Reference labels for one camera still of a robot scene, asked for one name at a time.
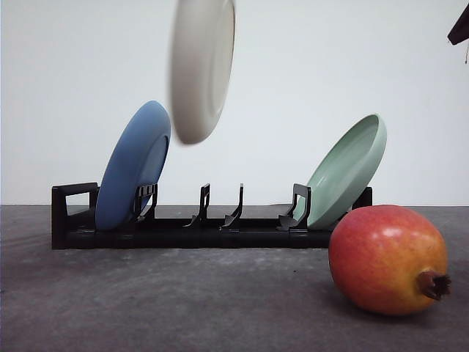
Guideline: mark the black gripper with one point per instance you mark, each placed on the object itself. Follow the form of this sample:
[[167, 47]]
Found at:
[[459, 32]]

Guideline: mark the red yellow pomegranate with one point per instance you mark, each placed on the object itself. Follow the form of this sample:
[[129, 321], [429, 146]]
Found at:
[[388, 260]]

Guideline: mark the white plate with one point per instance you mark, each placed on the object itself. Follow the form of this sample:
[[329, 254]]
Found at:
[[202, 55]]

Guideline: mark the green plate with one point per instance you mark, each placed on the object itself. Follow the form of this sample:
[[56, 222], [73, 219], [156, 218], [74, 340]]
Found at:
[[343, 173]]

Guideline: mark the blue plate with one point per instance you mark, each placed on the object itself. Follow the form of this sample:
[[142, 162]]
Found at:
[[139, 158]]

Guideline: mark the black plate rack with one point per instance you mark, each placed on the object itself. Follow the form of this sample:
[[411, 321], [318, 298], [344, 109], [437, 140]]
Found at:
[[74, 223]]

